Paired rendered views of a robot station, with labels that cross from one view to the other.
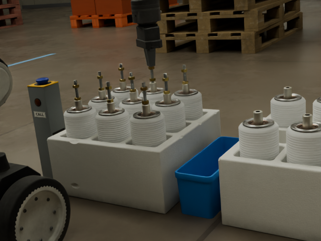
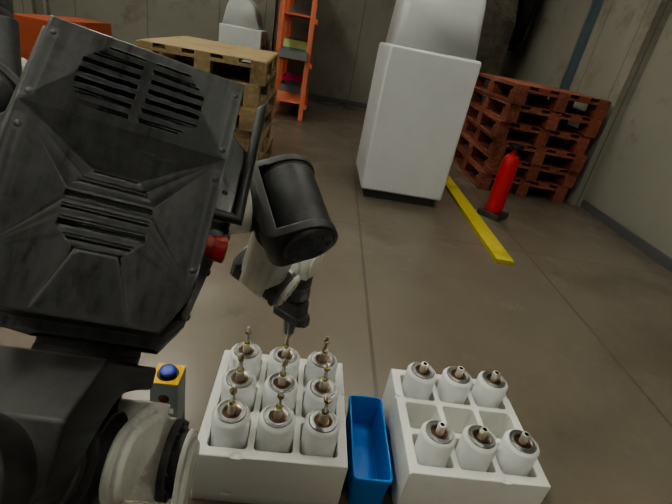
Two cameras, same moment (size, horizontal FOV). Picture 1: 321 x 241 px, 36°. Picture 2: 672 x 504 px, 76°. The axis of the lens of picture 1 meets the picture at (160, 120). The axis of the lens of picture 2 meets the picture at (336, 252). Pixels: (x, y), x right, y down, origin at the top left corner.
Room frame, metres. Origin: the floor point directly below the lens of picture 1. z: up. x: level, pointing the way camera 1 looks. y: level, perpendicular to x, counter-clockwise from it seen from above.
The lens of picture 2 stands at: (0.69, 0.58, 1.15)
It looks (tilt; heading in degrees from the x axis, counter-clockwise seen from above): 27 degrees down; 322
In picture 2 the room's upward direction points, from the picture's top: 11 degrees clockwise
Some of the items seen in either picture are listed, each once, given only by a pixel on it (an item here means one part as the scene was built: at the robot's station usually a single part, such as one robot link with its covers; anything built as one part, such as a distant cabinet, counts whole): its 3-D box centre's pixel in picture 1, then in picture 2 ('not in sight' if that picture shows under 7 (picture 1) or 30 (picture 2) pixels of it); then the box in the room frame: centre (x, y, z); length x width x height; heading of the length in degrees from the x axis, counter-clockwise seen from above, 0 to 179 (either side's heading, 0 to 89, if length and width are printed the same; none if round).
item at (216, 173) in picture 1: (217, 174); (365, 447); (1.29, -0.14, 0.06); 0.30 x 0.11 x 0.12; 148
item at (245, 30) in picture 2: not in sight; (243, 45); (8.09, -2.50, 0.69); 0.70 x 0.59 x 1.38; 56
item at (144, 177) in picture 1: (139, 150); (275, 422); (1.47, 0.07, 0.09); 0.39 x 0.39 x 0.18; 58
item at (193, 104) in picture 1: (188, 120); (318, 381); (1.51, -0.09, 0.16); 0.10 x 0.10 x 0.18
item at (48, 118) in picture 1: (50, 130); (168, 417); (1.55, 0.36, 0.16); 0.07 x 0.07 x 0.31; 58
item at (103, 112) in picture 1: (111, 112); (277, 416); (1.37, 0.14, 0.25); 0.08 x 0.08 x 0.01
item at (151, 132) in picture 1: (149, 146); (317, 444); (1.30, 0.04, 0.16); 0.10 x 0.10 x 0.18
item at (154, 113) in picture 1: (146, 115); (322, 420); (1.30, 0.04, 0.25); 0.08 x 0.08 x 0.01
